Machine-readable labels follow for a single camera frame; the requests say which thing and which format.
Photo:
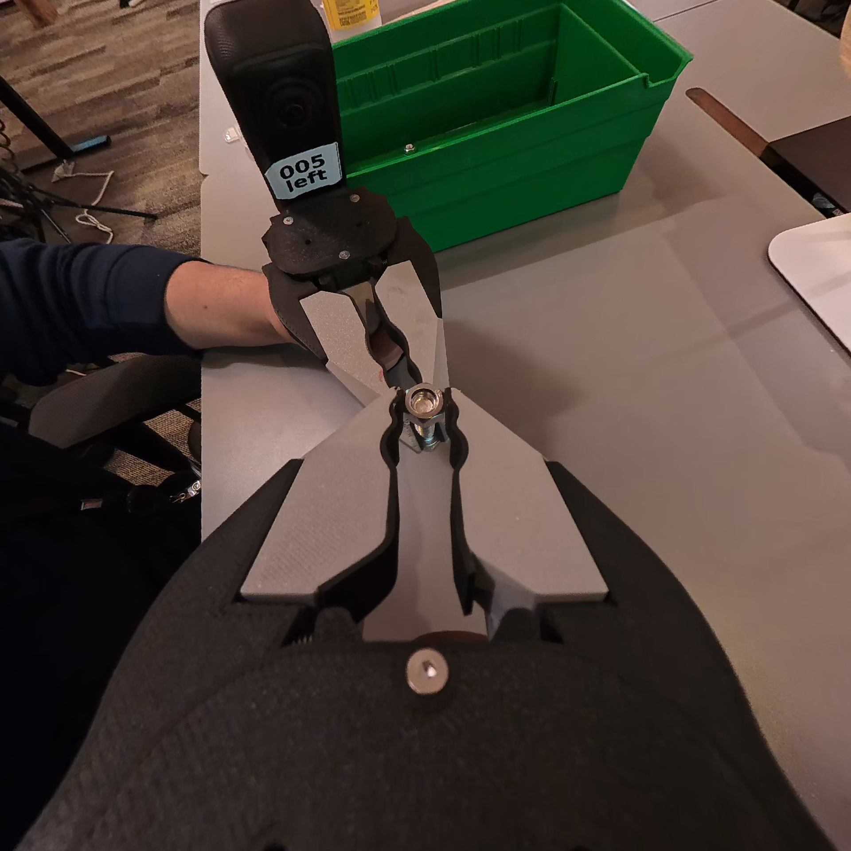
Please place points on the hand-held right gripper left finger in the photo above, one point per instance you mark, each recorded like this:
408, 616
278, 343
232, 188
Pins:
326, 525

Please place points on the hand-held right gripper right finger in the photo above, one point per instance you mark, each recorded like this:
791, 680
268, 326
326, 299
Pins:
532, 525

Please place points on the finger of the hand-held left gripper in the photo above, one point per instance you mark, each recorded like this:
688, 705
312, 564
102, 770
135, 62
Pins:
339, 339
419, 312

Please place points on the silver hex nut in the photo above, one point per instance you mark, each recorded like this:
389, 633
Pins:
425, 402

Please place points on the green plastic bin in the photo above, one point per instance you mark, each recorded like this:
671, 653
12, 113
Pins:
532, 153

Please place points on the person's left forearm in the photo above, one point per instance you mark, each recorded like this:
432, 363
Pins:
133, 299

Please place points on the person's left hand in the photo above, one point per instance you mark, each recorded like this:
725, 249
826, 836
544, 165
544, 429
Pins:
392, 359

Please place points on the disinfectant wipes canister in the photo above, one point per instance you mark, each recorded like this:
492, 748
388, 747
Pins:
349, 13

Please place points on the black tripod legs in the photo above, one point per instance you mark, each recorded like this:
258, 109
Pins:
40, 199

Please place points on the person's dark clothing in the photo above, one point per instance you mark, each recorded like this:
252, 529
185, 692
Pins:
66, 598

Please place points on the white tablet stand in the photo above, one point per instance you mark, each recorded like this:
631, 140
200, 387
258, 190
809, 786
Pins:
818, 266

